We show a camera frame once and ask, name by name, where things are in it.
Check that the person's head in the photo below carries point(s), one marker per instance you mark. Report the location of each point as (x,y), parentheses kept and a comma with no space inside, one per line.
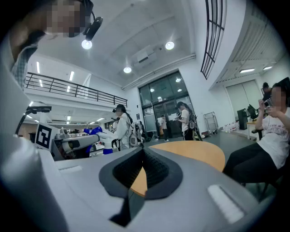
(34,20)

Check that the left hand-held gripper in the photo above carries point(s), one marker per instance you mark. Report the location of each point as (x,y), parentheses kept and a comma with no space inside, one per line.
(44,136)

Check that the grey white backpack unit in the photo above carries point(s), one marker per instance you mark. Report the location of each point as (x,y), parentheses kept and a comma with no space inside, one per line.
(134,136)

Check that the small purple white bottle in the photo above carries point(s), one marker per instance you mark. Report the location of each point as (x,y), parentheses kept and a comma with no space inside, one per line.
(106,138)

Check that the plaid checked shirt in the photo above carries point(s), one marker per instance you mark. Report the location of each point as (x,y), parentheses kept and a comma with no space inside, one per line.
(21,65)

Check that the round wooden table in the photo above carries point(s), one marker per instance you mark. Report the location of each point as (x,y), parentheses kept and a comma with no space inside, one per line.
(192,151)

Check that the black balcony railing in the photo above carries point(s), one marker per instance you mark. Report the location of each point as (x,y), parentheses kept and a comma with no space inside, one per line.
(74,87)

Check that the black head camera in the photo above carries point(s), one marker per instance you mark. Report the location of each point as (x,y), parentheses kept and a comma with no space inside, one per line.
(94,26)

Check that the glass entrance doors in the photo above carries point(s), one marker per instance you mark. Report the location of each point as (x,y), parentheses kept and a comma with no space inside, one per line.
(165,90)

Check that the black window grille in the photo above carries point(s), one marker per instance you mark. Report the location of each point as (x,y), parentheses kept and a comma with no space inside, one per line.
(213,34)

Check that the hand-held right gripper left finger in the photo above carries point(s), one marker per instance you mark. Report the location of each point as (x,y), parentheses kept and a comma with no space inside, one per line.
(90,181)

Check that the ceiling air conditioner unit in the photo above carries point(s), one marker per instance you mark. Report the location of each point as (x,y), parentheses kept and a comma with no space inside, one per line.
(145,56)

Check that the round ceiling light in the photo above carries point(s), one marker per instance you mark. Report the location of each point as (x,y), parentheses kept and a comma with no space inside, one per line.
(86,44)
(169,45)
(127,70)

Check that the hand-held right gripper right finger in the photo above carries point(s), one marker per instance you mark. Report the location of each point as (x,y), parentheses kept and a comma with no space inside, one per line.
(192,192)

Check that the metal trolley cart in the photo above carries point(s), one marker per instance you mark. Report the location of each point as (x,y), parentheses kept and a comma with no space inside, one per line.
(211,122)

